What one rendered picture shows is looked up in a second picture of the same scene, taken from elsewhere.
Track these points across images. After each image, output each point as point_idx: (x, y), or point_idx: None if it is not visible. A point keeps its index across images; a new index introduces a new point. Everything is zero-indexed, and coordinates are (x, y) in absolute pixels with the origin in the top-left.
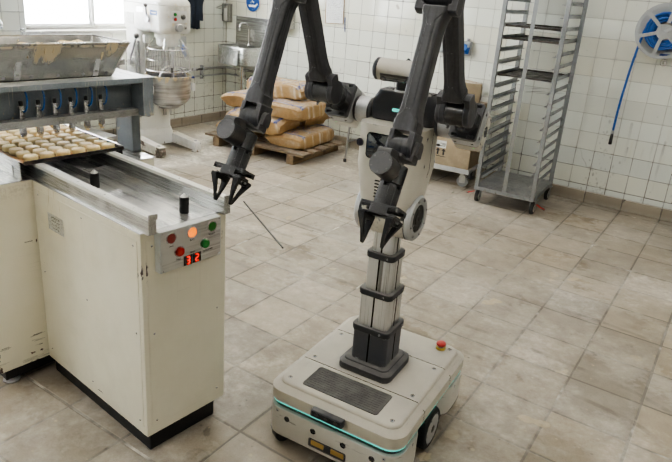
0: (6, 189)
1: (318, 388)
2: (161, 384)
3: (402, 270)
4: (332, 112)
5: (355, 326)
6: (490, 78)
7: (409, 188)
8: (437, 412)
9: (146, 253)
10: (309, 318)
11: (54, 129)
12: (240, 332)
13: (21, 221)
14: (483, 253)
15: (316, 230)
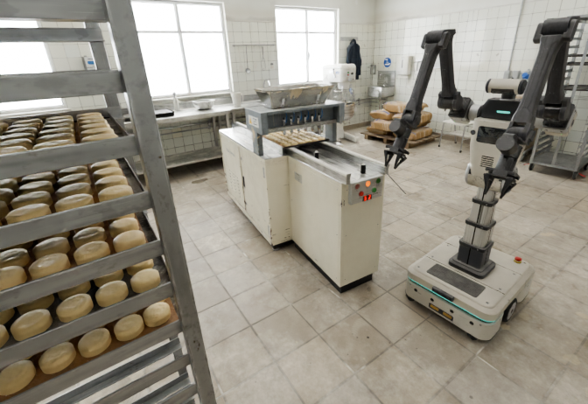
0: (276, 160)
1: (436, 275)
2: (347, 261)
3: None
4: (453, 115)
5: (460, 242)
6: (543, 93)
7: None
8: (515, 301)
9: (344, 193)
10: (423, 233)
11: (297, 130)
12: (384, 237)
13: (283, 175)
14: (538, 203)
15: (424, 184)
